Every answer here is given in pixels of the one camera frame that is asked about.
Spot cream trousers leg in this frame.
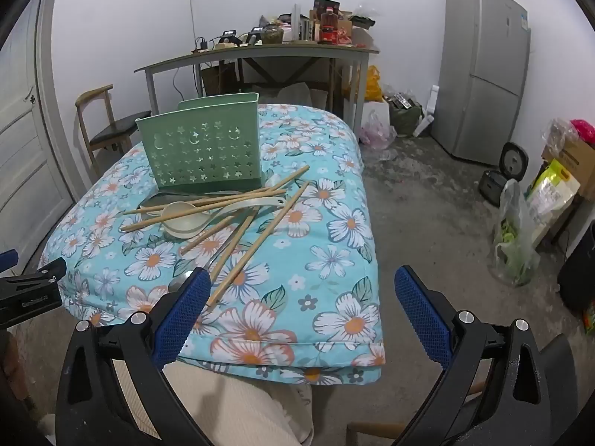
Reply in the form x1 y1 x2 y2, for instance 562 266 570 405
111 358 315 446

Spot green canvas bag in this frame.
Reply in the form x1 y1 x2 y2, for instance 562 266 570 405
384 93 424 137

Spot metal spoon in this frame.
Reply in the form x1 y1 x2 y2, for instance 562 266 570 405
167 270 193 293

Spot wooden chair black seat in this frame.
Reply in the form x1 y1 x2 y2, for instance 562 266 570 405
75 84 151 177

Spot green perforated utensil basket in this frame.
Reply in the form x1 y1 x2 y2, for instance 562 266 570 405
136 93 264 193

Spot red cooking oil bottle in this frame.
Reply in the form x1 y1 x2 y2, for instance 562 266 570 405
319 6 339 44

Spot black rice cooker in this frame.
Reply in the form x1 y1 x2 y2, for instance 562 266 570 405
478 142 530 207

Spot pink white plastic bag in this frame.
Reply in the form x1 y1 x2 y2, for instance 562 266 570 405
360 111 396 151

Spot yellow plastic bag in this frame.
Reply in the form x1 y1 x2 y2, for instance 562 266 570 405
365 65 383 102

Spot cream plastic ladle spoon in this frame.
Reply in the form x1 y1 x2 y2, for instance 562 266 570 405
161 196 285 240

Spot cardboard box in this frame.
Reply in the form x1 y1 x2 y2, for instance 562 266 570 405
556 139 595 201

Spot floral blue quilt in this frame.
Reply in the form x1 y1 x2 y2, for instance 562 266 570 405
41 104 385 385

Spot glass jar green pickles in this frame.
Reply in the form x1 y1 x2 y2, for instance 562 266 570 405
260 23 284 44

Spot silver refrigerator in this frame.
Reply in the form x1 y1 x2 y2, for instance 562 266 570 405
431 0 530 165

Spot white panel door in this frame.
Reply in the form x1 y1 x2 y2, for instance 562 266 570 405
0 0 73 269

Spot clear bag of vegetables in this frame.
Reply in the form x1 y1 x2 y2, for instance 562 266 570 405
489 179 541 287

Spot wooden desk grey frame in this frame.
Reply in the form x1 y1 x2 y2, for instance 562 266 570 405
135 42 379 134

